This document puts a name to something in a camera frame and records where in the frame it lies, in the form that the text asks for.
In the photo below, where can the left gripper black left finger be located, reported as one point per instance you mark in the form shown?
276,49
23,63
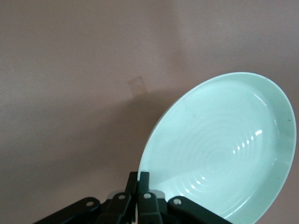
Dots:
120,210

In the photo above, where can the small brown tape square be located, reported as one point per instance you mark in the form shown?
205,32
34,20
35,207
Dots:
136,86

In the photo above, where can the pale green round plate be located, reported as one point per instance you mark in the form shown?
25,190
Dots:
222,140

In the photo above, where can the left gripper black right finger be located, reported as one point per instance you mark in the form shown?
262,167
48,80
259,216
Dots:
148,210

